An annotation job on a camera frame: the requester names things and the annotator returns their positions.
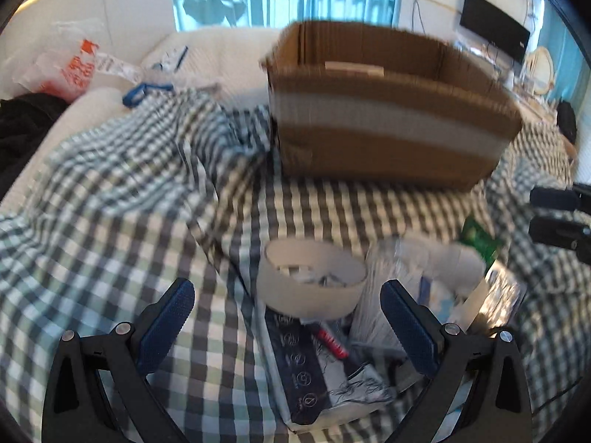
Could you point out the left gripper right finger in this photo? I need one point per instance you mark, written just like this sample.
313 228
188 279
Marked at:
497 407

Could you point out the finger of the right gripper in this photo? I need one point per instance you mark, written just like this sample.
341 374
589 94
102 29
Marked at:
563 234
575 198

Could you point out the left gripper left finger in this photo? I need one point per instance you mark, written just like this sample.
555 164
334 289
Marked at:
76 407

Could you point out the white tape roll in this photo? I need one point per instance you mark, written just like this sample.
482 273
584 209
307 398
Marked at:
309 279

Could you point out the green snack packet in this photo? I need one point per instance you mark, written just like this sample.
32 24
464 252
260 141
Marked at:
474 235

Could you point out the clear plastic bag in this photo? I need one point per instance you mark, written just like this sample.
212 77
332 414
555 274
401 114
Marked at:
448 278

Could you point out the round vanity mirror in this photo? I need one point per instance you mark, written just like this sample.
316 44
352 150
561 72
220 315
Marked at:
539 71

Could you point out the navy white flat package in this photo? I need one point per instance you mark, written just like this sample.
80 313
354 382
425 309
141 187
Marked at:
318 379

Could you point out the brown cardboard box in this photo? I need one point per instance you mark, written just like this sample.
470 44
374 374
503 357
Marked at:
356 101

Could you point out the checkered bed sheet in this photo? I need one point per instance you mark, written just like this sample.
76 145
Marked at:
180 187

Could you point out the white orange plastic bag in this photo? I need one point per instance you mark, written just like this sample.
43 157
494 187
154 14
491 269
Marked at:
63 62

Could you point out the white fluffy blanket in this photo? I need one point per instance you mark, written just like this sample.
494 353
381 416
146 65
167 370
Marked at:
228 56

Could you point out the black wall television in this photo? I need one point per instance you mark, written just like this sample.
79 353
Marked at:
496 27

